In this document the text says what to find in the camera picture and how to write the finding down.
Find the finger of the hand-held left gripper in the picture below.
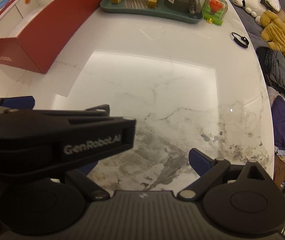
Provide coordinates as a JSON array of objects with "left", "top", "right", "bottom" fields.
[
  {"left": 67, "top": 104, "right": 136, "bottom": 131},
  {"left": 0, "top": 96, "right": 36, "bottom": 117}
]

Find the grey sofa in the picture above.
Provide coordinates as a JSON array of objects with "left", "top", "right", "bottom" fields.
[{"left": 226, "top": 0, "right": 285, "bottom": 63}]

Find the small black strap clip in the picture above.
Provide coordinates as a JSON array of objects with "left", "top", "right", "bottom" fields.
[{"left": 231, "top": 32, "right": 250, "bottom": 48}]

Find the grey clothing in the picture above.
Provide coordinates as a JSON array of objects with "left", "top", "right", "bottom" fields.
[{"left": 256, "top": 46, "right": 285, "bottom": 98}]

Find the red cardboard box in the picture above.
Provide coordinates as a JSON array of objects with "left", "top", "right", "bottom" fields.
[{"left": 0, "top": 0, "right": 104, "bottom": 74}]

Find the yellow muscular cat plush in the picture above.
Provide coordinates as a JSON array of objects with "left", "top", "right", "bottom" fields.
[{"left": 260, "top": 11, "right": 285, "bottom": 58}]

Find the green tray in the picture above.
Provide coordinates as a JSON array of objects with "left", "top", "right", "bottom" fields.
[{"left": 100, "top": 0, "right": 204, "bottom": 24}]

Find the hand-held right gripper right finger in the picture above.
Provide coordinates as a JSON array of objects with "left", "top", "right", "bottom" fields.
[{"left": 177, "top": 148, "right": 275, "bottom": 200}]

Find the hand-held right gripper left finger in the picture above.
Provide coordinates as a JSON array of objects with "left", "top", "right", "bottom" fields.
[{"left": 65, "top": 160, "right": 109, "bottom": 201}]

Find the white dog plush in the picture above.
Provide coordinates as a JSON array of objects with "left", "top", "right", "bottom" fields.
[{"left": 232, "top": 0, "right": 266, "bottom": 25}]

